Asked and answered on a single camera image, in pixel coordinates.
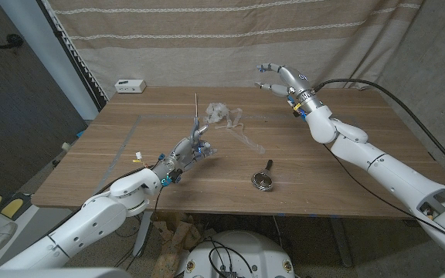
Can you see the crumpled brown paper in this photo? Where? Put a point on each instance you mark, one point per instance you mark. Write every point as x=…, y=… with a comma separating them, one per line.
x=176, y=235

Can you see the small white roll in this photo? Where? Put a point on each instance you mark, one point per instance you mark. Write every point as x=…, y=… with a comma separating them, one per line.
x=66, y=147

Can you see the beige striped curtain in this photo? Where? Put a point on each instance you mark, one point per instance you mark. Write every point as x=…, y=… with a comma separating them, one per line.
x=168, y=46

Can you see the small blue object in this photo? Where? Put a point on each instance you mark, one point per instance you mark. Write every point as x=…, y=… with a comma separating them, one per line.
x=80, y=134

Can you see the white table leg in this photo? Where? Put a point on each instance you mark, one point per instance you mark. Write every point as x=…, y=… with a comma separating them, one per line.
x=142, y=235

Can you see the white power strip box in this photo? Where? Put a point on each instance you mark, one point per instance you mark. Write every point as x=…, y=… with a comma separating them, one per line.
x=130, y=85

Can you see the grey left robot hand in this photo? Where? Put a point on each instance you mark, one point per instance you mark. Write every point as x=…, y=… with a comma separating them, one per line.
x=184, y=154

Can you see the black zigzag edged strip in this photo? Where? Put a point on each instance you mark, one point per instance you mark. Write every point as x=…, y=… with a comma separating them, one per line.
x=74, y=54

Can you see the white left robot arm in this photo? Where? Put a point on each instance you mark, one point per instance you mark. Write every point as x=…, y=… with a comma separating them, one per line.
x=99, y=220

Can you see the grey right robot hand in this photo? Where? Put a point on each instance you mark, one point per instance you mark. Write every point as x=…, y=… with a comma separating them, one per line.
x=297, y=85

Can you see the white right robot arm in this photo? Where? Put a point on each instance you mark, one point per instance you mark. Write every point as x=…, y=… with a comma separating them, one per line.
x=384, y=170

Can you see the grey table leg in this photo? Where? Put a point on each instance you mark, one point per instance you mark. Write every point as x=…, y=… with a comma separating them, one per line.
x=340, y=243

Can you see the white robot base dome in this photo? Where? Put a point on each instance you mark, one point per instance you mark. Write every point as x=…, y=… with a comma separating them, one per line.
x=269, y=251

